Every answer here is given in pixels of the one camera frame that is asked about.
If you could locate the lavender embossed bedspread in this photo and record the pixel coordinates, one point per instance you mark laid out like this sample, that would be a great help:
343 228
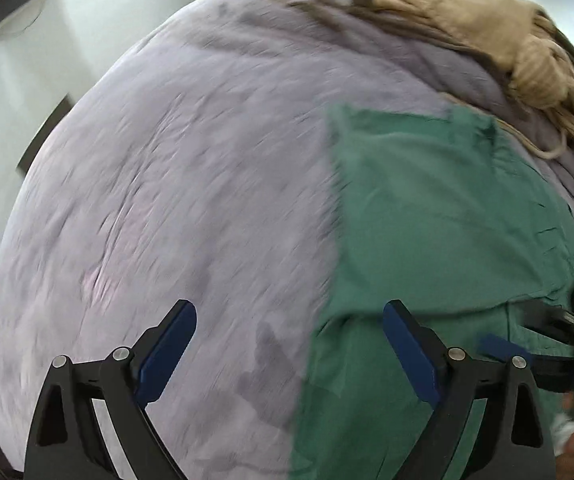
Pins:
200 168

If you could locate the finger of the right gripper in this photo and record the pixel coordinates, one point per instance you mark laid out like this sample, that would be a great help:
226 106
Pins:
503 350

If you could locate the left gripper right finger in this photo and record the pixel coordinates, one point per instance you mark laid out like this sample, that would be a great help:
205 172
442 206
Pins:
511 442

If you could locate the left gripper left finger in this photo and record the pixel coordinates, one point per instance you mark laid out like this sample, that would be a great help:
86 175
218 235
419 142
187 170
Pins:
65 441

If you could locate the dark wall vent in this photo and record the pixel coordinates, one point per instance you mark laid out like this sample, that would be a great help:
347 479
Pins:
50 123

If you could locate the green garment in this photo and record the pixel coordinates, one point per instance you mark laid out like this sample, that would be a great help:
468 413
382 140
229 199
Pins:
444 215

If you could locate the tan knitted sweater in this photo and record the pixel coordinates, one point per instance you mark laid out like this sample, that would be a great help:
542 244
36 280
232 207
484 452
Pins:
515 41

